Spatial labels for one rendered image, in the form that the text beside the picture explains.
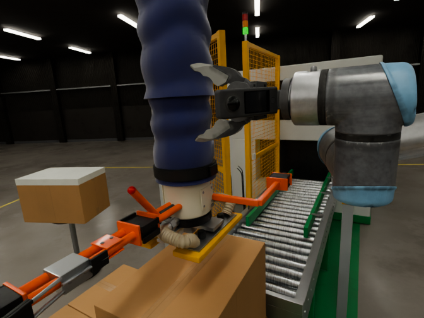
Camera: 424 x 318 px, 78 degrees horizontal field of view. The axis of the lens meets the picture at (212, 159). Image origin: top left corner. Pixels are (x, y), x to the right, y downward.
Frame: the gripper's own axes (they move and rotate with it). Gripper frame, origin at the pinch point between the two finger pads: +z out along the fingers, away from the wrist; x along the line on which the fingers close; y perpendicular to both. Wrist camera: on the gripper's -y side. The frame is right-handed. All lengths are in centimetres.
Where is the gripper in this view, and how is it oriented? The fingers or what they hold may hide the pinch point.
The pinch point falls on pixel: (190, 104)
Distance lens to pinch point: 54.5
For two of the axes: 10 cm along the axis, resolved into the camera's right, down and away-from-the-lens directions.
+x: -0.5, -9.8, -2.1
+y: 4.9, -2.1, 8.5
